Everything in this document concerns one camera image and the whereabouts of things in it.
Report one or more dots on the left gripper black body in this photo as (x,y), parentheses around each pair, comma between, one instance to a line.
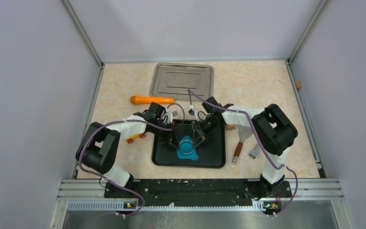
(164,134)

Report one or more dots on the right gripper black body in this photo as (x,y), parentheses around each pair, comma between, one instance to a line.
(208,125)

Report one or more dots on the round metal cookie cutter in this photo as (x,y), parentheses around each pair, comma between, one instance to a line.
(186,145)

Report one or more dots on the blue dough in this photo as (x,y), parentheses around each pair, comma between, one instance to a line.
(194,156)

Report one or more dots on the wooden rolling pin roller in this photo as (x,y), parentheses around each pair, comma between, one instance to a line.
(230,127)

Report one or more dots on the black baking tray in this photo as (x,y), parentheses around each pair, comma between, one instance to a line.
(211,152)

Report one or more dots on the metal scraper wooden handle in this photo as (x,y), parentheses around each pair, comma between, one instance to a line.
(244,133)

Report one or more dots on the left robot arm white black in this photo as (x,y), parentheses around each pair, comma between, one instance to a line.
(98,149)

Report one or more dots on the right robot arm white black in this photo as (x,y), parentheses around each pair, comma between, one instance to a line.
(273,130)

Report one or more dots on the yellow toy car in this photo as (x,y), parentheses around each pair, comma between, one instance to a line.
(131,139)

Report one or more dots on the grey dumbbell-shaped tool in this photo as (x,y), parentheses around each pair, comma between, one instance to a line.
(255,152)

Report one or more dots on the silver metal tray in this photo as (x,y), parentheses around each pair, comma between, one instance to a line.
(173,80)

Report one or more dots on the small wooden cork piece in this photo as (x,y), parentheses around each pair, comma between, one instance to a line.
(298,84)

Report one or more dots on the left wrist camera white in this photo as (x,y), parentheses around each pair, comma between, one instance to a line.
(169,115)

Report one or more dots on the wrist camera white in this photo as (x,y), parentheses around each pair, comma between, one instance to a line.
(169,115)
(192,111)

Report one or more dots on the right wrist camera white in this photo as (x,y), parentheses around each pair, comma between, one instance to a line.
(192,111)

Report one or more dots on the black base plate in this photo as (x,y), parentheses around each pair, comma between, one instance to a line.
(198,192)

